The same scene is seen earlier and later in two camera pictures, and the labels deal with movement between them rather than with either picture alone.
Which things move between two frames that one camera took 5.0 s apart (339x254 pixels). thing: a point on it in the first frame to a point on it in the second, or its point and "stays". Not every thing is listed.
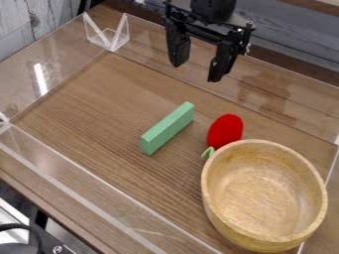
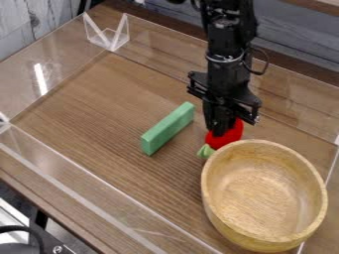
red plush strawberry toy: x=226 y=130 stays
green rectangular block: x=167 y=128 stays
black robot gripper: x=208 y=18 to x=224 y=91
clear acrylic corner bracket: x=108 y=39 stays
